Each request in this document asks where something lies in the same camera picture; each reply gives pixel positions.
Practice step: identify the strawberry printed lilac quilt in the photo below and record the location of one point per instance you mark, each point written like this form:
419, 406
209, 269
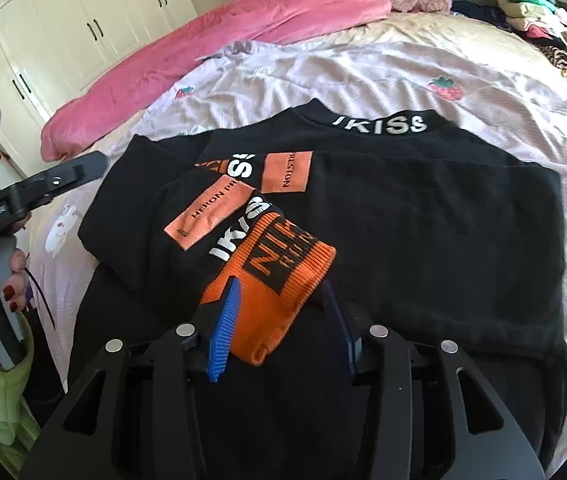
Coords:
363, 80

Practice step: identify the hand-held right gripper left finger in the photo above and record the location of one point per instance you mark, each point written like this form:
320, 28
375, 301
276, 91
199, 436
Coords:
221, 340

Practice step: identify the cream wardrobe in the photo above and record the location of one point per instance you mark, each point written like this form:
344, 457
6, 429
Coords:
78, 25

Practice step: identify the black sweater with orange cuffs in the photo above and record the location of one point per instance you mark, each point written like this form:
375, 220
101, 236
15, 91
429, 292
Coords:
388, 220

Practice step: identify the cream bed sheet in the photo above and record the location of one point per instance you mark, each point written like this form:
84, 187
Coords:
363, 27

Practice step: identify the dark navy cloth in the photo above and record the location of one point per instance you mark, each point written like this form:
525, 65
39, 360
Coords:
473, 10

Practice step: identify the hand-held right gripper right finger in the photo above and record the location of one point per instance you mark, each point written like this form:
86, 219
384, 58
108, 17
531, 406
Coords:
347, 345

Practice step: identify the pink blanket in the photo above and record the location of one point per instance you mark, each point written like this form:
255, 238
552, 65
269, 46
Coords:
203, 55

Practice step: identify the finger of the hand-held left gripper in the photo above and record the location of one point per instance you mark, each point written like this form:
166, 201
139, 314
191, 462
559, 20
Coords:
66, 175

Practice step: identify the pile of folded clothes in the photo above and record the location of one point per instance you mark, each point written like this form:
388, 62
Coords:
558, 35

